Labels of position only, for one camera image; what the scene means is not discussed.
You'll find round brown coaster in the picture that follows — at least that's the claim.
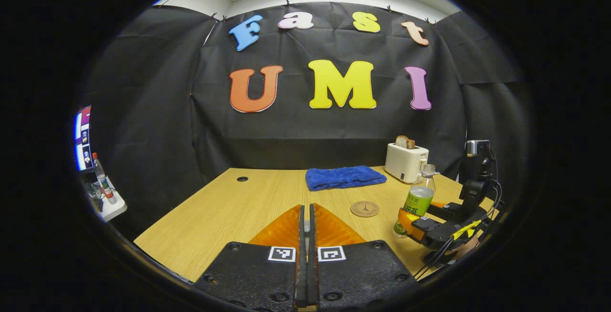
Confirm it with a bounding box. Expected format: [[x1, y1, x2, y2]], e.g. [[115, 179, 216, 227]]
[[350, 201, 380, 218]]

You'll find white side table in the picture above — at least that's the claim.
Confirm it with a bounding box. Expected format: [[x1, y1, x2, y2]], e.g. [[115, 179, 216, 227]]
[[88, 178, 128, 222]]

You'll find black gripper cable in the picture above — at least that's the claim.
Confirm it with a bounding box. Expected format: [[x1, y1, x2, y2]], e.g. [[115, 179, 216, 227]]
[[414, 181, 503, 280]]

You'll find blue folded towel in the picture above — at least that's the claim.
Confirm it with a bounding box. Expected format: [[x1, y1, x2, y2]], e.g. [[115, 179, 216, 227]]
[[305, 166, 388, 192]]

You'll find white toaster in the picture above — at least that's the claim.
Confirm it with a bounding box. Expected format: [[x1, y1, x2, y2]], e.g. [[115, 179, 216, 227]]
[[385, 143, 429, 184]]

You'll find green label water bottle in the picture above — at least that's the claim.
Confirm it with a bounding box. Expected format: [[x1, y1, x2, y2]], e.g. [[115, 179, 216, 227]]
[[394, 164, 436, 239]]

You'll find computer monitor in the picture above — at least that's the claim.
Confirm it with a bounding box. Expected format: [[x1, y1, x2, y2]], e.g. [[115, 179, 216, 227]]
[[74, 106, 94, 172]]

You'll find black backdrop cloth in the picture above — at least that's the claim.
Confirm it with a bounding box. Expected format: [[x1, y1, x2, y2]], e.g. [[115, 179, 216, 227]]
[[79, 1, 533, 236]]

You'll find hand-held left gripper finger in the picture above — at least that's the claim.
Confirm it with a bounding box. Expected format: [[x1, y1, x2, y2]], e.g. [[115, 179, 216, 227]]
[[308, 203, 421, 312], [193, 204, 306, 312]]

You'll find red label plastic bottle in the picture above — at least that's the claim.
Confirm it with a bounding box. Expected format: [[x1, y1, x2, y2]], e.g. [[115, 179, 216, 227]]
[[92, 153, 117, 205]]

